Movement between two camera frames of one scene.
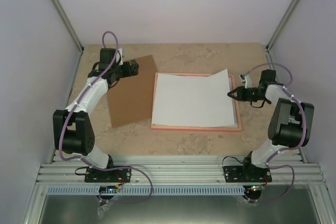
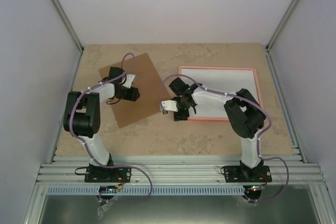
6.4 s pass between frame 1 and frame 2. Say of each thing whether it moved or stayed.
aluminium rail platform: stayed
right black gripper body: moved
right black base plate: stayed
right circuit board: stayed
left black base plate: stayed
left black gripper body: moved
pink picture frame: moved
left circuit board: stayed
